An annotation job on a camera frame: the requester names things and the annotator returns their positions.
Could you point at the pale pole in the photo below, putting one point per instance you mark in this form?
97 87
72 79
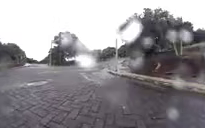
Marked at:
116 58

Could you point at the thin pole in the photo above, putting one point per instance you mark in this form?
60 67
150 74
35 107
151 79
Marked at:
51 53

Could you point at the wet brick path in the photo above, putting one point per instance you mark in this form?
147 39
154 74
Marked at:
73 106

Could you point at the group of trees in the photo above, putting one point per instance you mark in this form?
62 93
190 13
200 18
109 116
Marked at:
6 53
108 53

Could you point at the large dark tree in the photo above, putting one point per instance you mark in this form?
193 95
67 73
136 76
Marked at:
160 26

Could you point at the grey asphalt road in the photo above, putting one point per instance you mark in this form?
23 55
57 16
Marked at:
46 72

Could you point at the pale stone kerb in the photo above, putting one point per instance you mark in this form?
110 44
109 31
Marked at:
163 81

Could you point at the brown earth bank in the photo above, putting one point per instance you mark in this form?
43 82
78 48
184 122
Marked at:
180 66

